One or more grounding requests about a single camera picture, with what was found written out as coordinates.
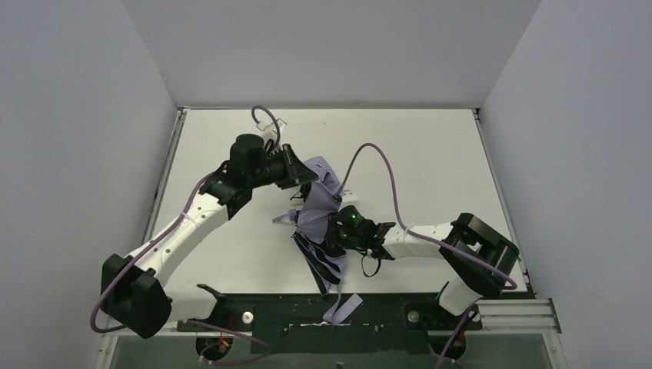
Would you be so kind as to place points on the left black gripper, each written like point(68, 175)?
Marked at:
point(290, 166)

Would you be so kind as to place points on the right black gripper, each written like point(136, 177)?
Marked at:
point(333, 232)

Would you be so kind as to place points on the black and lavender folding umbrella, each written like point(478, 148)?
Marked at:
point(311, 222)

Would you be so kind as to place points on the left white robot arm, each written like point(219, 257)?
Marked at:
point(133, 287)

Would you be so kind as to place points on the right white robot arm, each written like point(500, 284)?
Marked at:
point(480, 256)

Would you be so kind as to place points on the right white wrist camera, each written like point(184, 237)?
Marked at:
point(346, 198)

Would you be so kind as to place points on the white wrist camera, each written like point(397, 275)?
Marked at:
point(346, 198)
point(268, 131)

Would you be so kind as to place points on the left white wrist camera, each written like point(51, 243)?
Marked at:
point(268, 131)

